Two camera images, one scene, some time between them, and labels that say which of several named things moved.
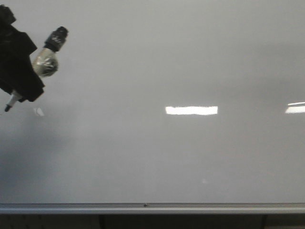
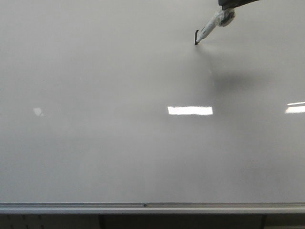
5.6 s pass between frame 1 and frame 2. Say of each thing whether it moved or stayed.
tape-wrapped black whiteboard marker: moved
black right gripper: moved
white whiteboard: stayed
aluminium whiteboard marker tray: stayed
